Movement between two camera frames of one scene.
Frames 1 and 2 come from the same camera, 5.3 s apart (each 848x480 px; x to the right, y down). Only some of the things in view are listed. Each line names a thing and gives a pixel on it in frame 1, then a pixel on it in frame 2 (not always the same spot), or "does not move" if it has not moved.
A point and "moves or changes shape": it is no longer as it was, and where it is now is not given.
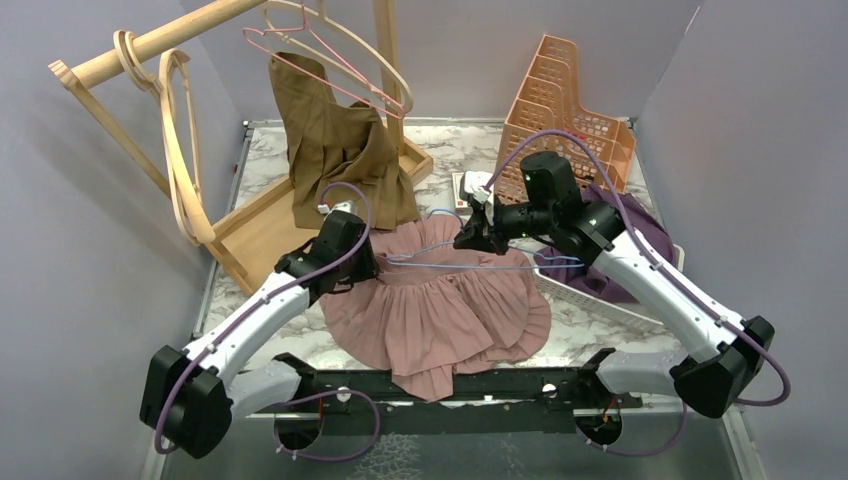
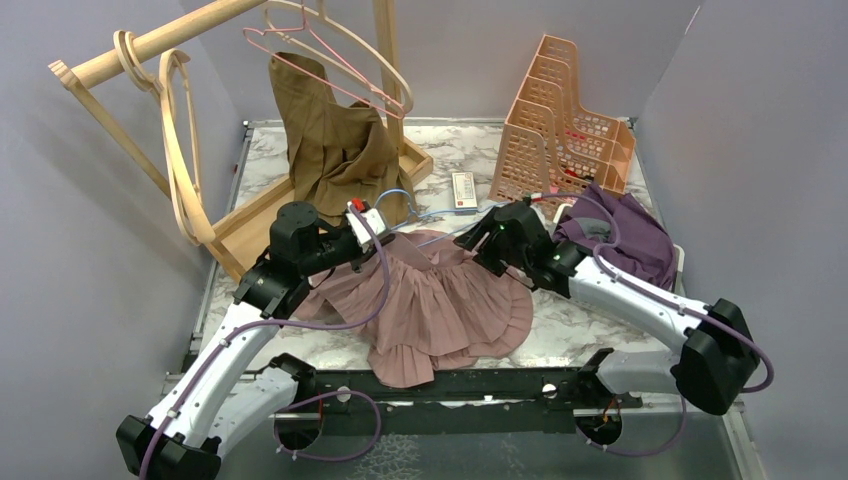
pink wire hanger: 319,78 does not move
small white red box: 461,205 does not move
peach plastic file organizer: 547,101 does not move
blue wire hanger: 432,212 -> 417,218
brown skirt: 333,146 does not move
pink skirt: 437,310 moves or changes shape
